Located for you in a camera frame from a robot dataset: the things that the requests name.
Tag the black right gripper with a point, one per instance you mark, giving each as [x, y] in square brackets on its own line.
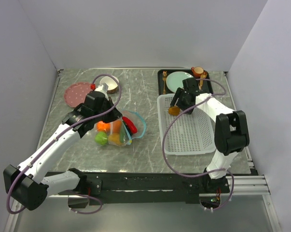
[180, 93]

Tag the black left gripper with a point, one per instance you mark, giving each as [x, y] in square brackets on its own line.
[115, 115]

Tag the brown toy kiwi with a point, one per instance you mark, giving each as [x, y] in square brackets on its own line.
[174, 110]

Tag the orange toy tangerine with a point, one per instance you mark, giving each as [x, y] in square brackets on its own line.
[116, 126]
[101, 126]

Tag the green toy apple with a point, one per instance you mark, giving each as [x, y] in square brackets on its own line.
[101, 138]

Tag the clear zip top bag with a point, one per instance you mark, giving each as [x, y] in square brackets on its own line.
[137, 120]

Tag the yellow toy lemon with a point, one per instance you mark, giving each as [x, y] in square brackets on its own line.
[114, 139]

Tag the red toy chili pepper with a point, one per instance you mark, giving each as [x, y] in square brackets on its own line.
[130, 125]

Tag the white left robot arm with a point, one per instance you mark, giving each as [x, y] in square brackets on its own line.
[28, 184]

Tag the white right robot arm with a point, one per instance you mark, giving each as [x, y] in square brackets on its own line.
[231, 133]

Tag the mint green plate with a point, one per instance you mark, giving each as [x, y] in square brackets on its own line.
[175, 79]

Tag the pink dotted plate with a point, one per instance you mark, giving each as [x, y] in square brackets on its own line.
[76, 93]

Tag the floral paper bowl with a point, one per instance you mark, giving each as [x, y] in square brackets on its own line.
[111, 82]

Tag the gold fork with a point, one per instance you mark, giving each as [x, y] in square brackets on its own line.
[164, 77]

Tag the brown ceramic cup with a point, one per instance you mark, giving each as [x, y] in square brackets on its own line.
[197, 71]

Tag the wooden spoon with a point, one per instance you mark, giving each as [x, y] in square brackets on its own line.
[203, 75]

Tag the white plastic mesh basket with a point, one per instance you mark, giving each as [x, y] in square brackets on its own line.
[191, 134]

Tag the aluminium front rail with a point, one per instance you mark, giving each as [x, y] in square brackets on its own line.
[251, 185]

